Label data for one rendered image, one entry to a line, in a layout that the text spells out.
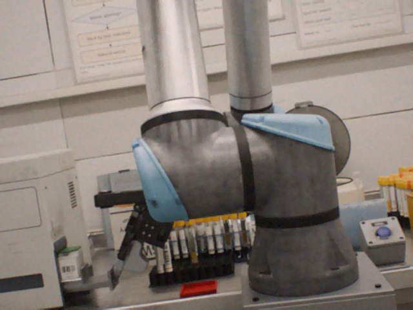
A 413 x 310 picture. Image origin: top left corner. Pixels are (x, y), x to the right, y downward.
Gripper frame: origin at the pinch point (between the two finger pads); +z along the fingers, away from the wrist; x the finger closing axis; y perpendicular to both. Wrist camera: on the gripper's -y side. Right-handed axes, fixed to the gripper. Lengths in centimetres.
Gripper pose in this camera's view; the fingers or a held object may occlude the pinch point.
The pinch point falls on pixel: (115, 272)
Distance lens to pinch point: 130.5
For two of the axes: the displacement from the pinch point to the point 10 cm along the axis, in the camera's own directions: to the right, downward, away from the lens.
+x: 0.4, -0.6, 10.0
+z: -3.6, 9.3, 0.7
